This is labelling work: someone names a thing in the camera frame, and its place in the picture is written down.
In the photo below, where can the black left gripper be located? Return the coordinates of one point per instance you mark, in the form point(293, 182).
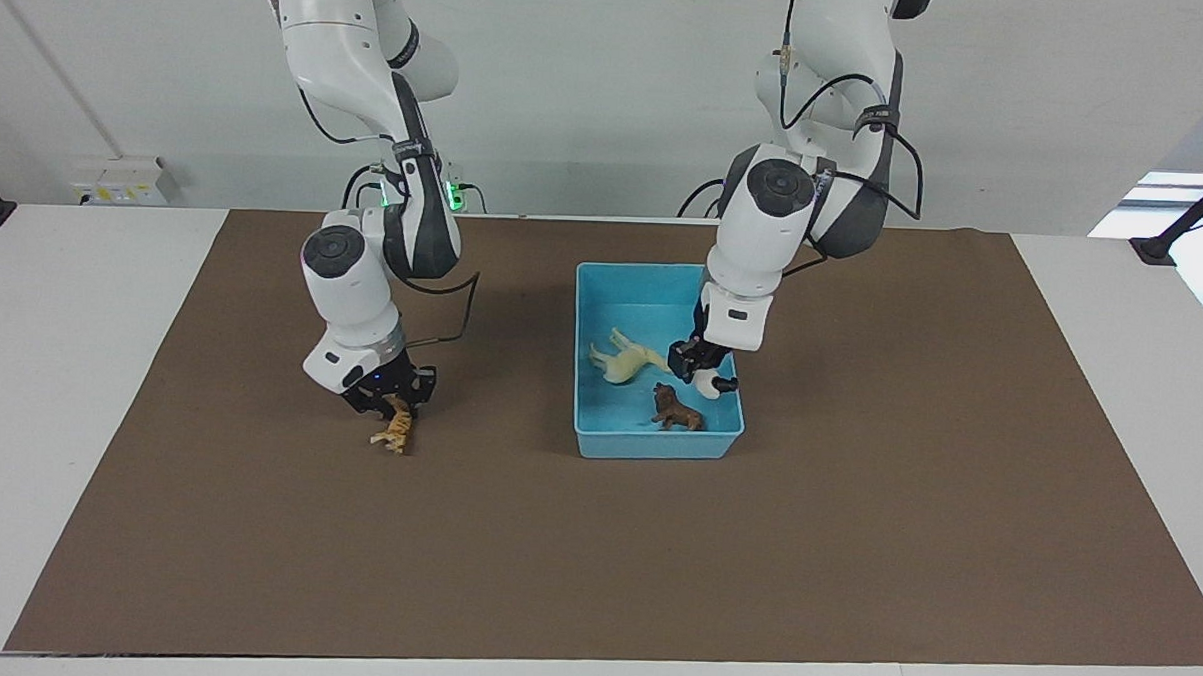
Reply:
point(696, 356)

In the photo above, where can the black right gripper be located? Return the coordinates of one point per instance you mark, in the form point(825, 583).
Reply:
point(390, 386)

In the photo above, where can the black and white panda toy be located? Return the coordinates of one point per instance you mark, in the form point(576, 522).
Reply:
point(708, 385)

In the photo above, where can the orange striped tiger toy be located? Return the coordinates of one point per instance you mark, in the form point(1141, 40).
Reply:
point(396, 433)

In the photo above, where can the brown lion toy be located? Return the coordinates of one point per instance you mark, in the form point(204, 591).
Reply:
point(679, 413)

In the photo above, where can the cream llama toy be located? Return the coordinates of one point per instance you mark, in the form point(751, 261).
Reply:
point(629, 362)

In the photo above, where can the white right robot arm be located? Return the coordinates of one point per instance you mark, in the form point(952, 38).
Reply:
point(367, 170)

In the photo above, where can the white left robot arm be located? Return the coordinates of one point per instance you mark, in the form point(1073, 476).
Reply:
point(796, 205)

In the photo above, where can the light blue plastic storage box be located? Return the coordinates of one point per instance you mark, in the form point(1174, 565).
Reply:
point(643, 299)

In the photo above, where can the brown table mat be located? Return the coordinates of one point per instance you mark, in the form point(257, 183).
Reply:
point(554, 556)

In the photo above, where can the black clamp with slanted pole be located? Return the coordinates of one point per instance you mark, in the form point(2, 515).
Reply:
point(1181, 228)

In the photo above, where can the white wall socket box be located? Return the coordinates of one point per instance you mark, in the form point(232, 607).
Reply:
point(125, 181)

